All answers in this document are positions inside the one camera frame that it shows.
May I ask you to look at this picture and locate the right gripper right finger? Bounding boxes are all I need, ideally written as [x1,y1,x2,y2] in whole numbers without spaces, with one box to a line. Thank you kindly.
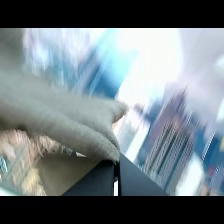
[118,152,168,197]

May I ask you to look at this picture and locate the brown pants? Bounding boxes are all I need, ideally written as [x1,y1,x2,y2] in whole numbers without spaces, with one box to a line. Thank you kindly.
[0,28,130,197]

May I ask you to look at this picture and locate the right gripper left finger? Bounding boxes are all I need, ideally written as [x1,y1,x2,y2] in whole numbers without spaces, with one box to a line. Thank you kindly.
[62,159,116,197]

